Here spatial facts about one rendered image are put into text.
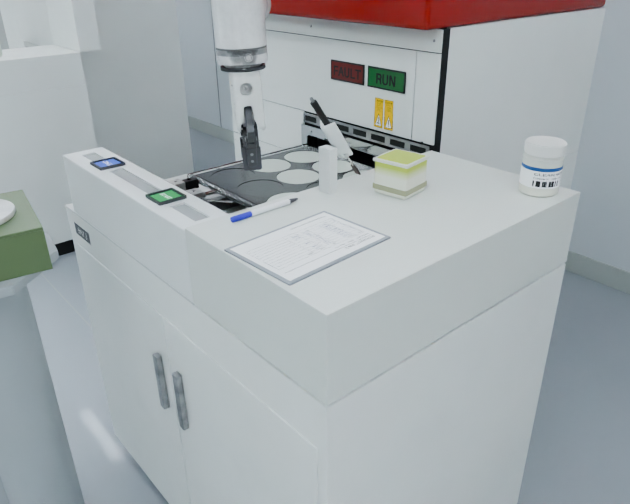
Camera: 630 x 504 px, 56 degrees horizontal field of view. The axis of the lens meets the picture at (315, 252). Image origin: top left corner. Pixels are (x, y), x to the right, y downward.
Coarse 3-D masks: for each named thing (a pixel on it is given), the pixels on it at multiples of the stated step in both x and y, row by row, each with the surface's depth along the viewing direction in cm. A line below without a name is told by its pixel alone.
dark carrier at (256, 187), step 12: (276, 156) 151; (228, 168) 143; (240, 168) 143; (288, 168) 143; (300, 168) 143; (312, 168) 143; (360, 168) 142; (372, 168) 142; (216, 180) 136; (228, 180) 136; (240, 180) 136; (252, 180) 136; (264, 180) 136; (276, 180) 135; (240, 192) 129; (252, 192) 129; (264, 192) 129; (276, 192) 129; (288, 192) 129
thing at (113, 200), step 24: (72, 168) 132; (96, 168) 126; (120, 168) 126; (72, 192) 137; (96, 192) 124; (120, 192) 114; (144, 192) 113; (96, 216) 129; (120, 216) 118; (144, 216) 108; (168, 216) 102; (192, 216) 103; (216, 216) 102; (120, 240) 122; (144, 240) 112; (168, 240) 103; (144, 264) 116; (168, 264) 107
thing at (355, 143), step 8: (304, 128) 163; (312, 128) 160; (320, 128) 159; (304, 136) 164; (320, 136) 159; (344, 136) 152; (352, 136) 152; (352, 144) 150; (360, 144) 148; (368, 144) 146; (376, 144) 145; (368, 152) 147; (376, 152) 145; (384, 152) 143
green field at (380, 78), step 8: (376, 72) 138; (384, 72) 136; (392, 72) 134; (368, 80) 141; (376, 80) 139; (384, 80) 137; (392, 80) 135; (400, 80) 133; (392, 88) 136; (400, 88) 134
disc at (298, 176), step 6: (282, 174) 139; (288, 174) 139; (294, 174) 139; (300, 174) 139; (306, 174) 139; (312, 174) 139; (318, 174) 139; (282, 180) 135; (288, 180) 135; (294, 180) 135; (300, 180) 135; (306, 180) 135; (312, 180) 135
